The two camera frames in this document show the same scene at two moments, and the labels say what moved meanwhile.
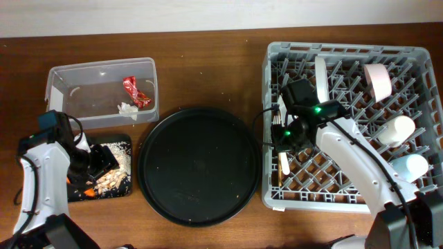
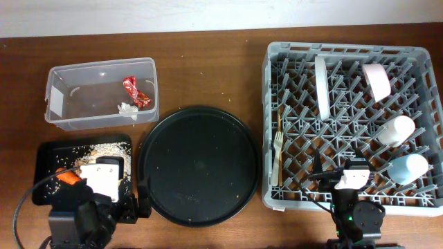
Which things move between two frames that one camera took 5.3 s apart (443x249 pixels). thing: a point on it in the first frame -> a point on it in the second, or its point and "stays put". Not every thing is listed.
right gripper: (279, 145) -> (318, 167)
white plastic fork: (282, 156) -> (277, 143)
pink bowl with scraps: (379, 81) stays put
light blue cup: (410, 167) stays put
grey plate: (322, 79) stays put
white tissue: (127, 110) stays put
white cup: (398, 131) stays put
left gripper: (106, 161) -> (131, 213)
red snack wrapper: (140, 99) stays put
